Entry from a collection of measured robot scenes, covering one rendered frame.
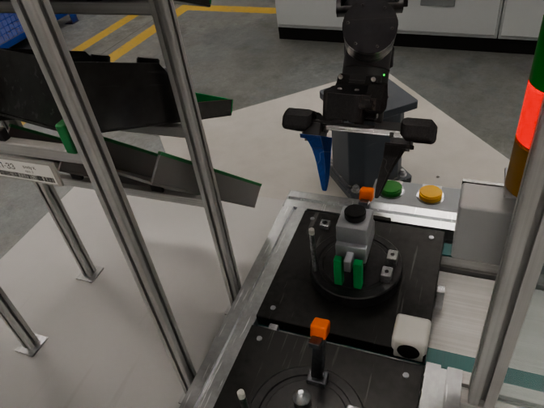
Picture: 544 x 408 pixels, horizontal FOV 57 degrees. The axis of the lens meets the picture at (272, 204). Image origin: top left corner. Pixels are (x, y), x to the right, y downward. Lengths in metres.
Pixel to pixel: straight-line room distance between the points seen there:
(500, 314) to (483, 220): 0.10
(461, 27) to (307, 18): 1.10
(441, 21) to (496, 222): 3.29
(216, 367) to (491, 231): 0.41
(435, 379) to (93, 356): 0.55
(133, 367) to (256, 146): 0.65
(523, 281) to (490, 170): 0.70
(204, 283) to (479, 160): 0.67
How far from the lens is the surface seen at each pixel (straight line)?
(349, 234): 0.69
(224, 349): 0.74
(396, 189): 0.93
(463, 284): 0.86
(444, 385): 0.70
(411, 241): 0.83
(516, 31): 3.74
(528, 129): 0.44
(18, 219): 2.89
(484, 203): 0.50
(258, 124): 1.37
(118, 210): 0.53
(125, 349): 0.91
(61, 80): 0.46
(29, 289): 1.10
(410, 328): 0.70
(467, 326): 0.81
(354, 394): 0.64
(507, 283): 0.51
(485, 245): 0.52
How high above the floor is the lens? 1.56
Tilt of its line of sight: 40 degrees down
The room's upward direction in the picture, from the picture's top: 9 degrees counter-clockwise
